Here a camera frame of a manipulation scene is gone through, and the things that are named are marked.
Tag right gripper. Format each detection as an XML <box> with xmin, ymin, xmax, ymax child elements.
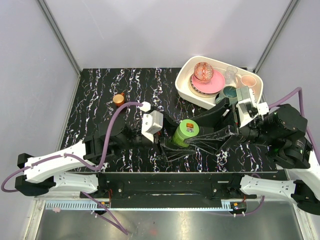
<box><xmin>182</xmin><ymin>95</ymin><xmax>276</xmax><ymax>154</ymax></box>

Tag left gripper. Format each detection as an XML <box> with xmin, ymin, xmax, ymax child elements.
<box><xmin>117</xmin><ymin>111</ymin><xmax>197</xmax><ymax>161</ymax></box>

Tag green bottle cap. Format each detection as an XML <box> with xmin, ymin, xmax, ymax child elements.
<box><xmin>177</xmin><ymin>119</ymin><xmax>200</xmax><ymax>140</ymax></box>

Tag green pill bottle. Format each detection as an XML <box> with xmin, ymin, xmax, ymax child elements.
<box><xmin>172</xmin><ymin>119</ymin><xmax>200</xmax><ymax>148</ymax></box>

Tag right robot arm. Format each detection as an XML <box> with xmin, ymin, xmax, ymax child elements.
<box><xmin>185</xmin><ymin>99</ymin><xmax>320</xmax><ymax>215</ymax></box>

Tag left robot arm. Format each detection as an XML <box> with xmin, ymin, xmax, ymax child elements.
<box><xmin>14</xmin><ymin>110</ymin><xmax>195</xmax><ymax>198</ymax></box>

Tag cream striped plate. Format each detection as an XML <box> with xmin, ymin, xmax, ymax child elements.
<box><xmin>188</xmin><ymin>75</ymin><xmax>219</xmax><ymax>98</ymax></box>

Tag teal ceramic mug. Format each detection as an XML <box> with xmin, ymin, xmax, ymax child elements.
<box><xmin>215</xmin><ymin>85</ymin><xmax>238</xmax><ymax>105</ymax></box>

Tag pink plate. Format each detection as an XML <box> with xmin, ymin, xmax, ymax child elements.
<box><xmin>192</xmin><ymin>69</ymin><xmax>225</xmax><ymax>94</ymax></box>

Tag white rectangular tub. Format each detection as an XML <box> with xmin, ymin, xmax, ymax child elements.
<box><xmin>174</xmin><ymin>55</ymin><xmax>265</xmax><ymax>111</ymax></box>

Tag patterned red bowl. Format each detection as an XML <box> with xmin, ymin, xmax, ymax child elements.
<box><xmin>193</xmin><ymin>62</ymin><xmax>214</xmax><ymax>83</ymax></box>

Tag clear glass cup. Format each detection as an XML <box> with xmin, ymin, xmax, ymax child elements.
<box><xmin>224</xmin><ymin>66</ymin><xmax>238</xmax><ymax>85</ymax></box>

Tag pink mug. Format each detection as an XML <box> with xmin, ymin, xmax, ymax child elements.
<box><xmin>236</xmin><ymin>74</ymin><xmax>257</xmax><ymax>90</ymax></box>

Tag small orange cup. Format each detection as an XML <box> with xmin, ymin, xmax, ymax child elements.
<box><xmin>112</xmin><ymin>92</ymin><xmax>126</xmax><ymax>108</ymax></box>

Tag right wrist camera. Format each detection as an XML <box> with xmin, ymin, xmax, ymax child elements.
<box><xmin>235</xmin><ymin>86</ymin><xmax>270</xmax><ymax>128</ymax></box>

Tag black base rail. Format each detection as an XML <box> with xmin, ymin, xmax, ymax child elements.
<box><xmin>90</xmin><ymin>172</ymin><xmax>257</xmax><ymax>200</ymax></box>

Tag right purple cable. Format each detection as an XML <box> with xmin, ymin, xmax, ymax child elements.
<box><xmin>207</xmin><ymin>86</ymin><xmax>320</xmax><ymax>217</ymax></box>

